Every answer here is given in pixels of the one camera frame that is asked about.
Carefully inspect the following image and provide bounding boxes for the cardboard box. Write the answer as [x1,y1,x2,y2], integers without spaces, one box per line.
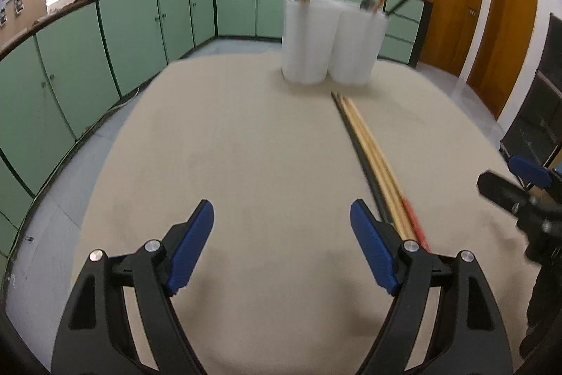
[1,0,48,49]

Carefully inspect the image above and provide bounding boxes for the plain wooden chopstick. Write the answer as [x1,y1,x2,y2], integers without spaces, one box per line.
[336,94,420,242]
[337,93,416,240]

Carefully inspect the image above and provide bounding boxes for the metal spoon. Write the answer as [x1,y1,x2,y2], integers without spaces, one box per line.
[360,0,376,11]

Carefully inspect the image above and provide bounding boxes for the black glass cabinet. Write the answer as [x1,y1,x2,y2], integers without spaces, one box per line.
[500,13,562,167]

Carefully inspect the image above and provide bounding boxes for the black chopstick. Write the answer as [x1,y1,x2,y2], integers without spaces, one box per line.
[331,91,393,226]

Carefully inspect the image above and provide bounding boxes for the white twin utensil holder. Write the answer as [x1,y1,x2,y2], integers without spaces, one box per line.
[281,0,388,86]

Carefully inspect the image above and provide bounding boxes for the green lower kitchen cabinets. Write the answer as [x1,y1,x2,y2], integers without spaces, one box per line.
[0,0,433,271]

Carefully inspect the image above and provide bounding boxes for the red patterned chopstick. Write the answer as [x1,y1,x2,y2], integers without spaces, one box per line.
[346,95,432,252]

